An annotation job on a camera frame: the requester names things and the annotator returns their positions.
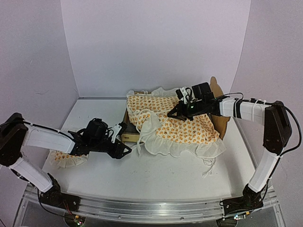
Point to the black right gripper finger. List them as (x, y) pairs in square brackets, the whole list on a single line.
[(183, 117), (179, 109)]

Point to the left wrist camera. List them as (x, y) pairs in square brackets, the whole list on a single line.
[(117, 129)]

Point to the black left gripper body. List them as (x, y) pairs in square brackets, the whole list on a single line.
[(97, 146)]

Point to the wooden pet bed frame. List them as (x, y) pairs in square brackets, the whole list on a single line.
[(219, 122)]

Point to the small duck print pillow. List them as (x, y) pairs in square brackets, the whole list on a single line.
[(59, 159)]

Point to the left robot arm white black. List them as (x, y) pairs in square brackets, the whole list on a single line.
[(16, 133)]

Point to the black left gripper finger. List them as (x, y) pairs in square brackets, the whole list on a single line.
[(119, 155), (124, 149)]

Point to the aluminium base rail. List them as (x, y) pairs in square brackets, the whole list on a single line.
[(34, 211)]

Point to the grey bed mat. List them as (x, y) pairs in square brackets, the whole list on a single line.
[(131, 129)]

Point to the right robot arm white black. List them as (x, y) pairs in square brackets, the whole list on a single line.
[(281, 131)]

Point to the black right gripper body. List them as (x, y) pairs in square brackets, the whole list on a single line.
[(197, 110)]

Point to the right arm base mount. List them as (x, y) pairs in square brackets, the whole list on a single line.
[(249, 201)]

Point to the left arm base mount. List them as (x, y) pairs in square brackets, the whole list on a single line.
[(55, 198)]

